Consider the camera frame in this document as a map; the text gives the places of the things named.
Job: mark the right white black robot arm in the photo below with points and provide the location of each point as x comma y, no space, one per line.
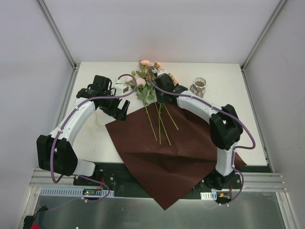
225,132

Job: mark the small pink bud stem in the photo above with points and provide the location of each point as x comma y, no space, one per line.
175,82

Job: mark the red black object corner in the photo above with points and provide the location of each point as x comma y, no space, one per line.
28,222

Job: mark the shiny metal floor sheet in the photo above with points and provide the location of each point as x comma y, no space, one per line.
250,211

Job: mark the large peach rose stem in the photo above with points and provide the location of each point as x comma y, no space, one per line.
147,67

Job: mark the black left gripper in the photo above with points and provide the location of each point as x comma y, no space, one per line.
116,110

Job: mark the cream printed ribbon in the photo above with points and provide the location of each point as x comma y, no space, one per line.
98,121

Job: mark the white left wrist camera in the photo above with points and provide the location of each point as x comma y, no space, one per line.
120,87

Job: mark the pale pink flower stem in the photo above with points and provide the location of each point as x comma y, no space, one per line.
144,92

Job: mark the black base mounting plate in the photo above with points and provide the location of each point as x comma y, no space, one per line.
117,177

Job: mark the beige faceted vase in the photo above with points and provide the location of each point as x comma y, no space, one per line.
198,87

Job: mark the right aluminium frame post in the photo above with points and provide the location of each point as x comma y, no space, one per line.
272,19

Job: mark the left aluminium frame post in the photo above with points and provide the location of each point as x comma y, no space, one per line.
56,32

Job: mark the red wrapping paper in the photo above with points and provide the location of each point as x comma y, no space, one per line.
167,152

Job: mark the aluminium frame post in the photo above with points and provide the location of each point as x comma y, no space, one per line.
272,19
56,32

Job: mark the white cable duct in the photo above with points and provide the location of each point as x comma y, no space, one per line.
75,192
209,195

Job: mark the left white cable duct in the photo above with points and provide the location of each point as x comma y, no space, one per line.
75,192

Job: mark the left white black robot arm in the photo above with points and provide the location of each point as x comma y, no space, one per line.
55,152

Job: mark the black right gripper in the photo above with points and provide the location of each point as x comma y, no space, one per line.
161,96

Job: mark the right white cable duct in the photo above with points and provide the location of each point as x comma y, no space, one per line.
209,195

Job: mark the tall peach rose stem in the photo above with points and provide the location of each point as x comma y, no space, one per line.
158,66

